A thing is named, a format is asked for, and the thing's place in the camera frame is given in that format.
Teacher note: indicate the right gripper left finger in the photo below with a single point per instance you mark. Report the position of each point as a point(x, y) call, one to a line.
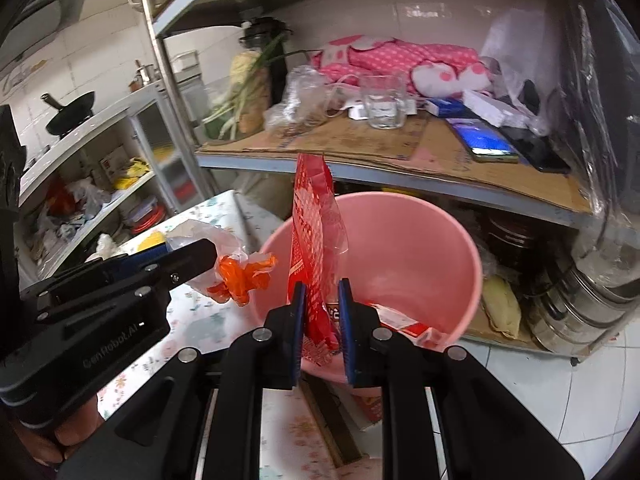
point(284, 347)

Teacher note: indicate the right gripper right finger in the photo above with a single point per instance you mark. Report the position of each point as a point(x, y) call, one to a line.
point(363, 354)

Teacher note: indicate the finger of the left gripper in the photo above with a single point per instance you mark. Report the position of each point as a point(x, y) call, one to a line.
point(185, 262)

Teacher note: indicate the red white medicine box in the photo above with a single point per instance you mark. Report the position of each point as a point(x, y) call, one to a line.
point(420, 334)

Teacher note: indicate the white orange plastic bag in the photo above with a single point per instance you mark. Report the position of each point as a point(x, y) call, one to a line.
point(235, 272)

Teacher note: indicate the red plastic wrapper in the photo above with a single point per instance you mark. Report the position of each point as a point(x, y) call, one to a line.
point(315, 259)

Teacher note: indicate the white kitchen cabinet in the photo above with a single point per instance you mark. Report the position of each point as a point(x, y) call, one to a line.
point(124, 169)

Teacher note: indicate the pink plastic trash bucket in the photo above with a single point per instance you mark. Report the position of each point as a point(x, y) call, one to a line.
point(397, 251)

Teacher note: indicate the person's left hand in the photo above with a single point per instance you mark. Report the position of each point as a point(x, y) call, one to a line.
point(52, 447)

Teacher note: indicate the yellow sponge far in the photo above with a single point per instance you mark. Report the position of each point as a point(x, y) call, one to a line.
point(154, 239)

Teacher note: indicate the black wok upper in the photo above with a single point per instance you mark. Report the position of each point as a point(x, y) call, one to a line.
point(69, 117)

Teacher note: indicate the stacked steel steamer pots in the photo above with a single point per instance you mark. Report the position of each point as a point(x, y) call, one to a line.
point(571, 315)

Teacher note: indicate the vegetables in jar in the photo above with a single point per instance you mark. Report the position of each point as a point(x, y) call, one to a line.
point(256, 81)

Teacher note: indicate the clear plastic bag on shelf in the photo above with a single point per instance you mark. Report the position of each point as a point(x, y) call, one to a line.
point(303, 104)

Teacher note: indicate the cardboard shelf liner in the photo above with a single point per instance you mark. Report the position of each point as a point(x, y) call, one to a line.
point(424, 155)

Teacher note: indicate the smartphone with blue screen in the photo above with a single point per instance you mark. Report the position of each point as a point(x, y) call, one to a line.
point(483, 142)

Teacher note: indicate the clear glass mug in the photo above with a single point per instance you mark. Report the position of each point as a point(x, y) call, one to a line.
point(384, 99)

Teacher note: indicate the black smartphone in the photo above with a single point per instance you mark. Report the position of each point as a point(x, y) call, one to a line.
point(536, 150)

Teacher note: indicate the white box on shelf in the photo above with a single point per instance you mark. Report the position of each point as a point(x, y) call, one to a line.
point(493, 111)

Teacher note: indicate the metal storage shelf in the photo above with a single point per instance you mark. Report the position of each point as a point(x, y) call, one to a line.
point(175, 17)

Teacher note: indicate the pink polka dot cloth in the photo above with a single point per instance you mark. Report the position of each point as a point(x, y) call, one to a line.
point(430, 70)

